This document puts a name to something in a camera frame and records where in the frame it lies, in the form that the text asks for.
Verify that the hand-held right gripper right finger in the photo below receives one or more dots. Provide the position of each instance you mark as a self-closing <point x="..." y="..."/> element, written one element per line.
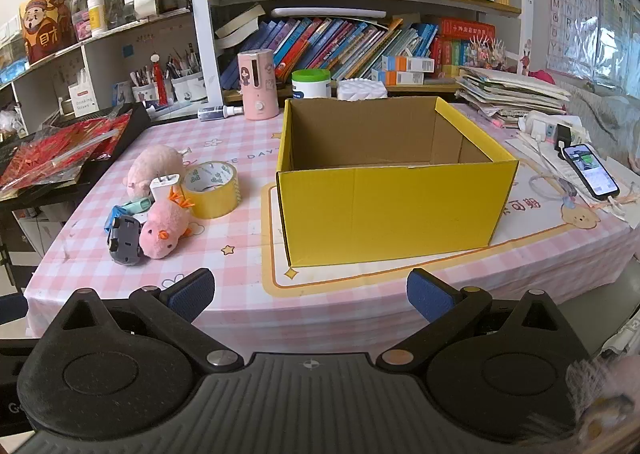
<point x="430" y="291"/>

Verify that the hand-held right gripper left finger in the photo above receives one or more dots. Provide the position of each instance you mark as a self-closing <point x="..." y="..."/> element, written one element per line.
<point x="192" y="294"/>

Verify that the grey toy car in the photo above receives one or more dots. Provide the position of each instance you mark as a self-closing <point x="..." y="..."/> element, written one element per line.
<point x="125" y="241"/>

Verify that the yellow cardboard box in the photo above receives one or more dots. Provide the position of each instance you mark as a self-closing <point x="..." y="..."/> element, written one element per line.
<point x="390" y="214"/>

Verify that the yellow packing tape roll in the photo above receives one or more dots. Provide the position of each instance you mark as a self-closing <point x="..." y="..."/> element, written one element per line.
<point x="220" y="201"/>

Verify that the mint green correction tape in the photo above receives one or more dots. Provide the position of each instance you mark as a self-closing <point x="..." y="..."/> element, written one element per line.
<point x="136" y="206"/>

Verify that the white charger plug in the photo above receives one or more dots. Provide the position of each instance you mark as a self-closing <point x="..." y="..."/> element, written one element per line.
<point x="162" y="188"/>

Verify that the blue plastic wrapper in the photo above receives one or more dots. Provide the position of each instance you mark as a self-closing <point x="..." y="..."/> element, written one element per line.
<point x="111" y="216"/>

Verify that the pink pig plush toy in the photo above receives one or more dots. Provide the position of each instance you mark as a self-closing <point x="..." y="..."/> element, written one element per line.
<point x="150" y="167"/>

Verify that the small spray bottle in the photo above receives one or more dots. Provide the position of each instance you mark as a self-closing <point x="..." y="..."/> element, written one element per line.
<point x="215" y="112"/>

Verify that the white power strip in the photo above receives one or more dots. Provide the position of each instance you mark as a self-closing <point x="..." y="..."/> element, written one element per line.
<point x="532" y="127"/>

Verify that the pile of red foil packets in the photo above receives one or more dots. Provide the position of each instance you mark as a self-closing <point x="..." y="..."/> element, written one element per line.
<point x="60" y="149"/>

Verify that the smartphone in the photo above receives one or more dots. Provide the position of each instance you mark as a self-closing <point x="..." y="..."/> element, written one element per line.
<point x="590" y="172"/>

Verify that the white pen cup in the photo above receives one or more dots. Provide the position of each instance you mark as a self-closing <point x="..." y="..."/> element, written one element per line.
<point x="145" y="95"/>
<point x="189" y="88"/>

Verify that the person's pink fleece clothing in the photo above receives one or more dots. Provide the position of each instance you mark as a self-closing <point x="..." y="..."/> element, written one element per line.
<point x="615" y="384"/>

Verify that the black charger plug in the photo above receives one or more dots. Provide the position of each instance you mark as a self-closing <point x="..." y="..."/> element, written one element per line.
<point x="566" y="134"/>

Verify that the stack of papers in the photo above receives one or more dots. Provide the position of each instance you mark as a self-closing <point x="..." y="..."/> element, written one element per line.
<point x="500" y="94"/>

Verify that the pink humidifier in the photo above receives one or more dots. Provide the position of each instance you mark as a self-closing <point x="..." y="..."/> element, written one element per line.
<point x="257" y="94"/>

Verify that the small blue carton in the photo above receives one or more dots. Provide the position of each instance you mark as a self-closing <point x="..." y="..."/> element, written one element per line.
<point x="121" y="93"/>

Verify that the white ribbed pouch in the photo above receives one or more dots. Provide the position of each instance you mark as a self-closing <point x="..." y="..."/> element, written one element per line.
<point x="362" y="89"/>

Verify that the orange blue medicine box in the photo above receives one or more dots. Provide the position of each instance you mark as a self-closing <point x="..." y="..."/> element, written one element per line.
<point x="407" y="64"/>
<point x="405" y="78"/>

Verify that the red tassel ornament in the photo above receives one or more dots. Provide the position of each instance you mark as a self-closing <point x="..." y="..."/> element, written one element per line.
<point x="157" y="79"/>

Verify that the white drinking straws box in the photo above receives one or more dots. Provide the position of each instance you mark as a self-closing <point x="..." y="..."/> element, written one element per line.
<point x="84" y="97"/>

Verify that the white pen holder cups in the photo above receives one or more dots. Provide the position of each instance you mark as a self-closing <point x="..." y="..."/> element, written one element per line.
<point x="175" y="64"/>

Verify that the white jar green lid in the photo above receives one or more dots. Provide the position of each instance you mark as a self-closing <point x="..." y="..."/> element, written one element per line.
<point x="310" y="87"/>

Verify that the pink flower ornament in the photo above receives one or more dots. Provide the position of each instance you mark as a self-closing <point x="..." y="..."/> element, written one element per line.
<point x="485" y="54"/>

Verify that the white low shelf unit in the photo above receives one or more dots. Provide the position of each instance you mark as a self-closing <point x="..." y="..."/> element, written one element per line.
<point x="100" y="64"/>

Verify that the grey blanket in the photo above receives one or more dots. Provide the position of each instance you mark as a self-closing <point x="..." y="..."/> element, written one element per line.
<point x="615" y="124"/>

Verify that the small rabbit figure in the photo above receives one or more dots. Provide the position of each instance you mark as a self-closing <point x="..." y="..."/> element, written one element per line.
<point x="526" y="59"/>

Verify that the red book box set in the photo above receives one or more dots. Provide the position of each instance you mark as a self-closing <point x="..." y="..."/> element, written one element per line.
<point x="462" y="29"/>

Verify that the row of colourful books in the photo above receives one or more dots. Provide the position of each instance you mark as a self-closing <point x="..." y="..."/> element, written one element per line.
<point x="325" y="44"/>

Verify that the thick paperback book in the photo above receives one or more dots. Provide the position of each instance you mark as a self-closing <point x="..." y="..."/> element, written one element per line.
<point x="240" y="22"/>

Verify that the white jar yellow label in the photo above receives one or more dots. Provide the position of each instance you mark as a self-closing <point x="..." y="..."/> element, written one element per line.
<point x="97" y="14"/>

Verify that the white flat board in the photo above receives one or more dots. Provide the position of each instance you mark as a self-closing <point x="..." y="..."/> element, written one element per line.
<point x="325" y="13"/>

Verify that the red figure paper bag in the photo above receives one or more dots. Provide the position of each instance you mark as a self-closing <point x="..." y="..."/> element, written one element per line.
<point x="45" y="29"/>

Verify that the alphabet wall poster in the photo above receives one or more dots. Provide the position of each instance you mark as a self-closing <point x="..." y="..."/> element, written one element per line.
<point x="572" y="9"/>

